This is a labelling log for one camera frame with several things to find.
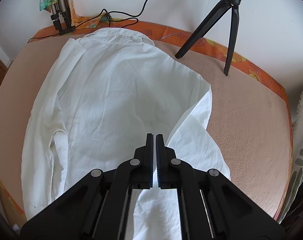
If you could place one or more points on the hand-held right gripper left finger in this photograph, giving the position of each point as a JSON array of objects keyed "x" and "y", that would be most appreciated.
[{"x": 151, "y": 160}]

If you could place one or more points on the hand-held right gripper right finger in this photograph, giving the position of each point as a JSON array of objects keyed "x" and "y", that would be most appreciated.
[{"x": 158, "y": 165}]

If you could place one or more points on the white long-sleeved shirt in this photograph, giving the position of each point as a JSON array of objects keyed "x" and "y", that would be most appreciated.
[{"x": 104, "y": 92}]

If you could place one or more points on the beige blanket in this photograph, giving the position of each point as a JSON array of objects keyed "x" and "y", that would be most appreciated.
[{"x": 241, "y": 130}]

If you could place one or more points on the green striped pillow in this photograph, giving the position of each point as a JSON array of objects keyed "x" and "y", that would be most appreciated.
[{"x": 301, "y": 155}]

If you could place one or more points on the black mini tripod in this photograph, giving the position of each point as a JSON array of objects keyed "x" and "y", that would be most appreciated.
[{"x": 232, "y": 30}]

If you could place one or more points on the silver tripod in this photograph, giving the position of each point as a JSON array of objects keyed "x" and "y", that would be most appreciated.
[{"x": 64, "y": 5}]

